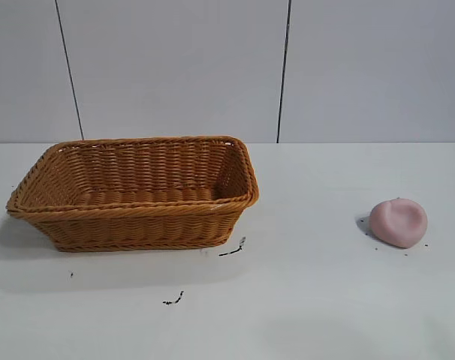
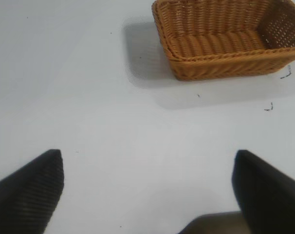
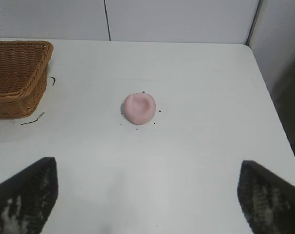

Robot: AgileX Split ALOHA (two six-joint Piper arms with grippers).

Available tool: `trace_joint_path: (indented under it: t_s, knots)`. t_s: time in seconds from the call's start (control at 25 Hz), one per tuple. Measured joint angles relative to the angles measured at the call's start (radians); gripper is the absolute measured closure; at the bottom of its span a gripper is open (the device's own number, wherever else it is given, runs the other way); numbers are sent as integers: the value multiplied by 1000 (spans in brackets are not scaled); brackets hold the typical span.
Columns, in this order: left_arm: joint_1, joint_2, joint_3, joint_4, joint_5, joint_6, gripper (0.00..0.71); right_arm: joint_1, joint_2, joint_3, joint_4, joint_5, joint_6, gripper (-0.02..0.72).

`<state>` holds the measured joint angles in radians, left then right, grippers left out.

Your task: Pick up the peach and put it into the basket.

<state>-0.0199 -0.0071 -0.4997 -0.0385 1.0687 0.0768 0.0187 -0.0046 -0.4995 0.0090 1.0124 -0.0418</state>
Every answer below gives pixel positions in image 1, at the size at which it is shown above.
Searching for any brown woven wicker basket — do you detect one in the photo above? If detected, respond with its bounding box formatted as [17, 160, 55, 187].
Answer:
[5, 135, 261, 253]

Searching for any pink peach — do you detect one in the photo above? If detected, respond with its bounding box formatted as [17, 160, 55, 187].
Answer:
[369, 198, 429, 250]

